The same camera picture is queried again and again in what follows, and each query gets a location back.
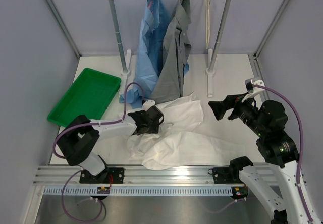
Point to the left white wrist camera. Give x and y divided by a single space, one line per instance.
148 104

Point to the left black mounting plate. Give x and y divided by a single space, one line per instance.
114 175

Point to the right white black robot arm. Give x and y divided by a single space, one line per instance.
278 150

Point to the green plastic tray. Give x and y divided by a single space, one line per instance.
90 94

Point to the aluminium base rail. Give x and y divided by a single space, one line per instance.
134 175

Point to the metal wire hanger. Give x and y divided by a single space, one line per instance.
207 23

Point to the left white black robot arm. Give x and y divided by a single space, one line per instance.
77 141

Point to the black mounting plate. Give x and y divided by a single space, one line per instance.
114 175
224 175

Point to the white slotted cable duct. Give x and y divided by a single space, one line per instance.
140 191

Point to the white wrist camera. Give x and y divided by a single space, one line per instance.
254 87
148 104

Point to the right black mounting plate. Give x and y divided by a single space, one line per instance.
224 175

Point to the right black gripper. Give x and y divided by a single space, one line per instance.
230 101

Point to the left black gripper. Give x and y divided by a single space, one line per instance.
153 128

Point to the light blue shirt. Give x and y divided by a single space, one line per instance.
149 61

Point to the grey shirt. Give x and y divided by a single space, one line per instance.
176 50

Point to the white metal clothes rack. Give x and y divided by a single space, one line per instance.
211 53

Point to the white shirt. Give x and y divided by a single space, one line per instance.
177 143

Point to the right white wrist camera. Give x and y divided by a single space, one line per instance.
254 87

